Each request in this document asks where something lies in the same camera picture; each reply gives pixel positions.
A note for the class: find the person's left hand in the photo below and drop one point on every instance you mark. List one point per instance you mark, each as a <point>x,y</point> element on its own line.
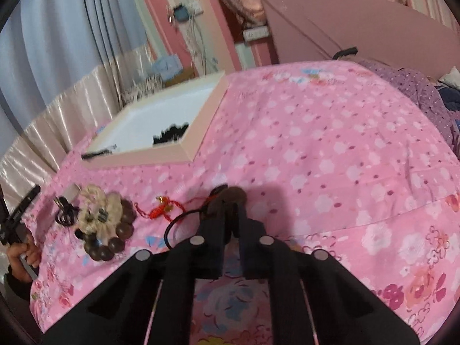
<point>18,255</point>

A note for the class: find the black hair clip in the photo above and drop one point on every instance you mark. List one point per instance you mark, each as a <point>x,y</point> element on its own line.
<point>99,152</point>

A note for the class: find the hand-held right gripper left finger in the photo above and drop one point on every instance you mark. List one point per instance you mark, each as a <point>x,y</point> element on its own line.
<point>212,244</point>

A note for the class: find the dark blue cloth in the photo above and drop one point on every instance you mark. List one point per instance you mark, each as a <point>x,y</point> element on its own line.
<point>449,100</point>

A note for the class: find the white shallow cardboard box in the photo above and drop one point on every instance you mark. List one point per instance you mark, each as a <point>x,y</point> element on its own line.
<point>151,115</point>

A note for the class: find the purple dotted cloth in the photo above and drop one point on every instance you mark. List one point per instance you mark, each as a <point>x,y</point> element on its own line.
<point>413,82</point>

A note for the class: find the white cloth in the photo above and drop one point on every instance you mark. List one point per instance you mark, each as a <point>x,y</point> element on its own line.
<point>452,77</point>

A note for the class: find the pink headboard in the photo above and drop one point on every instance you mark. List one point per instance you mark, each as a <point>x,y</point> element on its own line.
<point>359,25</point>

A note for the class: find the blue charger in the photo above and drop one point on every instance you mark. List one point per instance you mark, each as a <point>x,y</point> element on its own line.
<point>180,14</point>

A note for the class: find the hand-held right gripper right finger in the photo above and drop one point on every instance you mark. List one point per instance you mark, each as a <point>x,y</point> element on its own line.
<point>251,248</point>

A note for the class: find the blue and white curtain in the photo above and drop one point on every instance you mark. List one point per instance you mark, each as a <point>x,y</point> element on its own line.
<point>54,43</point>

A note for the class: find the blue gift bag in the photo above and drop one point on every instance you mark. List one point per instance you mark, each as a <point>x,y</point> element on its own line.
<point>166,66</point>

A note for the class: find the person's left forearm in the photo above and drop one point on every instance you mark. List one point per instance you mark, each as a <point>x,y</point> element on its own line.
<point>16,287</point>

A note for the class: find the white power strip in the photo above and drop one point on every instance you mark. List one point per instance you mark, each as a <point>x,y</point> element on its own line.
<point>256,33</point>

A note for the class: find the pink floral bedsheet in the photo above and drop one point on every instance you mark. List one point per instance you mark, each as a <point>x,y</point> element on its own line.
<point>323,151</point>

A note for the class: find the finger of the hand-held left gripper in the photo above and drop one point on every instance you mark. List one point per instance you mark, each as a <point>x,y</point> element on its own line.
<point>23,204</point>

